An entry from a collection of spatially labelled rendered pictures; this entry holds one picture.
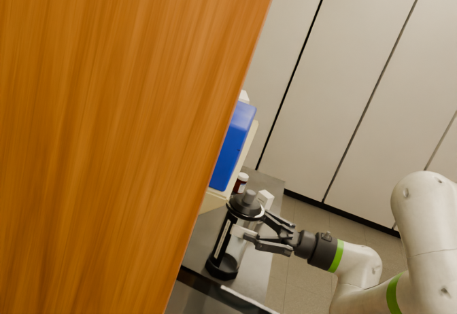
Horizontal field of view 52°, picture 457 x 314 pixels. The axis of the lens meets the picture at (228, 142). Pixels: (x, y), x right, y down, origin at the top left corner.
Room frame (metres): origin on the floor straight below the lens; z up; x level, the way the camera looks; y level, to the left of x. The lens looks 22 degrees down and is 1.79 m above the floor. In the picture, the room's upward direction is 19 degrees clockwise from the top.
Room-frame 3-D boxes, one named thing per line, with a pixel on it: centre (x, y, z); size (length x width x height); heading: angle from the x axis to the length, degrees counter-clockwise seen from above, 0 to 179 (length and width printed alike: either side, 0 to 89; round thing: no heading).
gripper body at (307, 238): (1.11, -0.26, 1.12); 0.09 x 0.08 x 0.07; 86
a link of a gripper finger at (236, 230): (1.07, -0.12, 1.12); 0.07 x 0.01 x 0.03; 86
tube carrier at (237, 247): (1.13, -0.10, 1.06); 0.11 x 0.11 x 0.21
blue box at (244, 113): (0.57, 0.03, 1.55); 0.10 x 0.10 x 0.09; 87
